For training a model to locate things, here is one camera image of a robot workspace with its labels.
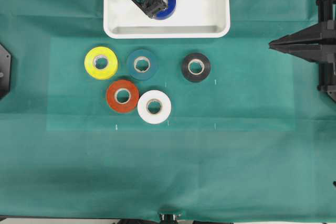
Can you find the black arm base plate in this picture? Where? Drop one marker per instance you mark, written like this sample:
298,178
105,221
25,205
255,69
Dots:
5,70

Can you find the orange tape roll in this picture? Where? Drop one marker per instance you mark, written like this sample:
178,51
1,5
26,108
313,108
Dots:
112,96

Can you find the white plastic case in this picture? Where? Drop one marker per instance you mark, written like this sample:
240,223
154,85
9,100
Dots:
122,19

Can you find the green table cloth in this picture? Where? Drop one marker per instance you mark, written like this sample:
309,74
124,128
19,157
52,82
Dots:
254,141

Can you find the black tape roll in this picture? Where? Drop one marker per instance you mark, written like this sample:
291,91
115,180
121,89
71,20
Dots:
202,60

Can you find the yellow tape roll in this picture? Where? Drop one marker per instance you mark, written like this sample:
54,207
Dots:
94,55

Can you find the white tape roll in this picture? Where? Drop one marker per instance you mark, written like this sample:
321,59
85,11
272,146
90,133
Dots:
156,96

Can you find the teal tape roll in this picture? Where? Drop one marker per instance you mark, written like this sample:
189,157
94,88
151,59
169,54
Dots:
142,54

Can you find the blue tape roll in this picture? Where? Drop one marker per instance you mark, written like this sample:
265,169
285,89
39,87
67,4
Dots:
165,14

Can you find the black bottom camera stand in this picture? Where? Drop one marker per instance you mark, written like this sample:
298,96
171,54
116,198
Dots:
168,217

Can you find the black idle gripper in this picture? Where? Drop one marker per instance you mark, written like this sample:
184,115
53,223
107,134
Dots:
308,43

